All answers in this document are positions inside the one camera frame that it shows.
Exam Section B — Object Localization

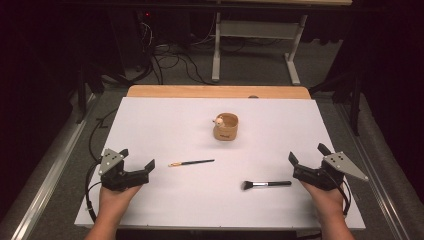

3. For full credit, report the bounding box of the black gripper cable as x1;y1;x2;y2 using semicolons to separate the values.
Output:
84;159;103;224
333;178;352;217

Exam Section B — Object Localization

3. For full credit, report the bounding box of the tangle of floor cables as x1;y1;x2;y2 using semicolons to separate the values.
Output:
134;13;218;86

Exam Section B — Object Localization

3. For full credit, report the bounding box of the person's right hand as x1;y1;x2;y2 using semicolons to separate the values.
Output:
299;180;346;219

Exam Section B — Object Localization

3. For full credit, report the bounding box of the person's left hand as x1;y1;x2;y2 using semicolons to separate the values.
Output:
98;184;143;219

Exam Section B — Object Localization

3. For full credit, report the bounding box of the tan cup with bear figure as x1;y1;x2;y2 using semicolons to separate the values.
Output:
212;112;240;142

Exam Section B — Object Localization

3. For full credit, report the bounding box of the white table sheet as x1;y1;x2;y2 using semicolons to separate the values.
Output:
73;96;366;231

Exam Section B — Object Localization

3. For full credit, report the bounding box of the white metal desk frame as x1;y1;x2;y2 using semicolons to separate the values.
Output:
211;11;310;86

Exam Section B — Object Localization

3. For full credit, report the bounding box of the black metal stand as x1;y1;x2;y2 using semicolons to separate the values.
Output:
309;71;364;137
75;63;105;125

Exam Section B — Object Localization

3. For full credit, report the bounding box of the black floor cable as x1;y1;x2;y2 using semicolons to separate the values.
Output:
88;108;118;164

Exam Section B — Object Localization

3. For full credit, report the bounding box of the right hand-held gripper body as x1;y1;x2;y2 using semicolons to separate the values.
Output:
292;151;369;192

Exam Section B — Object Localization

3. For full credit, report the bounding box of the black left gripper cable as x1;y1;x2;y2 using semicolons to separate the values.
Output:
84;159;103;224

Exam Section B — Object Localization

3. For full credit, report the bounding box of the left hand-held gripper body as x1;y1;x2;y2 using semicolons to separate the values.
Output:
98;148;150;192

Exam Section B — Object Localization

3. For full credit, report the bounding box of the dark equipment box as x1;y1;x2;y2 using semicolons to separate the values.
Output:
108;8;154;74

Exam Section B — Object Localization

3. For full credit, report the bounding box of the aluminium floor rail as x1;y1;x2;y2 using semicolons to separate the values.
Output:
9;93;98;240
335;102;412;240

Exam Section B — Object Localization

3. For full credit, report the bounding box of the thin black-handled brush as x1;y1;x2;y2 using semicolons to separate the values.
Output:
167;158;216;168

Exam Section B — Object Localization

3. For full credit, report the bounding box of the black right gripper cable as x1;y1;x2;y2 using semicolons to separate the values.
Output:
333;178;352;217

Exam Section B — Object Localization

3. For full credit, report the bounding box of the black makeup brush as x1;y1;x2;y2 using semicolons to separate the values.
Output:
240;180;293;192

